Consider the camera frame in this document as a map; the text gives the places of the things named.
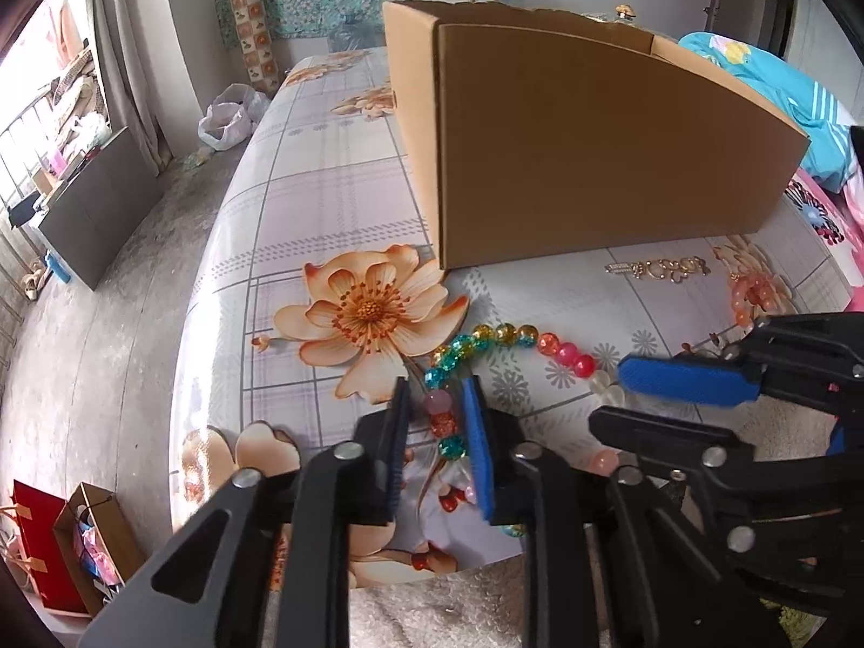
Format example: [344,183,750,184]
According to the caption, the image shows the multicolour glass bead bracelet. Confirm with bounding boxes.
[424,322,636,539]

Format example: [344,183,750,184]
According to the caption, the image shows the floral plaid tablecloth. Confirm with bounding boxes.
[168,47,864,590]

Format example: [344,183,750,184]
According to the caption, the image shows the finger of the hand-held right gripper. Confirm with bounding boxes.
[589,406,864,615]
[617,312,864,420]

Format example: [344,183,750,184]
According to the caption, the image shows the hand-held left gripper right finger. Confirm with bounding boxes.
[460,376,792,648]

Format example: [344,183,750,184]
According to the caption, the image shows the pink orange bead bracelet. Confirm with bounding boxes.
[727,272,791,332]

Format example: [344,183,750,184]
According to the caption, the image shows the tall patterned tube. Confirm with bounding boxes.
[229,0,282,86]

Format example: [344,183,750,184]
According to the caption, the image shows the red paper bag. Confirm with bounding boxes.
[0,479,92,617]

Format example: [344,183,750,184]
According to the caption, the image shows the blue cartoon blanket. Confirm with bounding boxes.
[678,31,864,194]

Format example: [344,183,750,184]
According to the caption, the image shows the grey cabinet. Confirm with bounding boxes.
[39,125,167,292]

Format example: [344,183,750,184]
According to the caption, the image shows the pink floral blanket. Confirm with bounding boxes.
[783,167,864,313]

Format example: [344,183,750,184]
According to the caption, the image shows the brown cardboard box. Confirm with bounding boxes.
[382,0,812,272]

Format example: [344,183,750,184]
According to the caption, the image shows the white fleece garment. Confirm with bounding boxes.
[260,550,821,648]

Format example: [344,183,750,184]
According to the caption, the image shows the grey curtain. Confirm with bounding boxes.
[86,0,178,177]

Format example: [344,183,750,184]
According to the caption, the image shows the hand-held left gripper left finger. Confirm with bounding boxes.
[77,378,413,648]

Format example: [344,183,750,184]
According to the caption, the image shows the brown paper bag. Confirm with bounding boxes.
[54,482,147,617]

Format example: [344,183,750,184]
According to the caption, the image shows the white plastic bag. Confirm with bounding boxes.
[198,83,272,151]

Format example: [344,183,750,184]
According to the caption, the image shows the metal window railing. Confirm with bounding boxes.
[0,98,65,217]

